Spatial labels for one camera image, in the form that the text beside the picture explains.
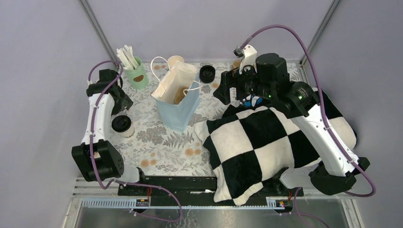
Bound black plastic cup lid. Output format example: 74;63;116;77
111;115;132;133

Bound blue white patterned object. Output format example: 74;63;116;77
240;95;263;107

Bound floral patterned table mat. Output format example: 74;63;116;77
109;63;232;176

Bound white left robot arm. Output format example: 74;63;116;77
72;69;147;195

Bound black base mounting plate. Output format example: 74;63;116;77
118;176;297;207

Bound stack of cardboard cup carriers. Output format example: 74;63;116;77
232;59;241;69

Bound green cup with straws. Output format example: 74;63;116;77
116;45;149;90

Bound black white checkered pillow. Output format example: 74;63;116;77
192;91;358;207

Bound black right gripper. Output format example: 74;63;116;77
212;60;274;105

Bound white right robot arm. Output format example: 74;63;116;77
213;53;370;196

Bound stack of paper cups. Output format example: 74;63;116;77
167;55;184;68

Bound light blue paper bag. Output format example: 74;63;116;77
151;56;201;133

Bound single cardboard cup carrier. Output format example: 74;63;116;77
173;86;189;105

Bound single white paper cup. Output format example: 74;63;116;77
120;124;135;138

